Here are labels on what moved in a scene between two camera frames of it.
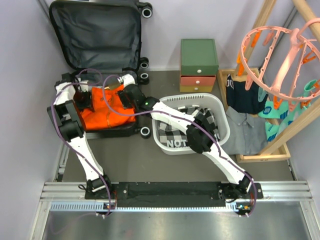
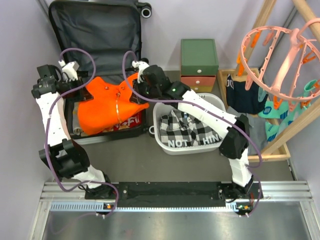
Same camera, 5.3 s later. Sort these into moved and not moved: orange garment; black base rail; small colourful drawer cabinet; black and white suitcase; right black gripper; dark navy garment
Moved: orange garment; right black gripper
Not moved: black base rail; dark navy garment; small colourful drawer cabinet; black and white suitcase
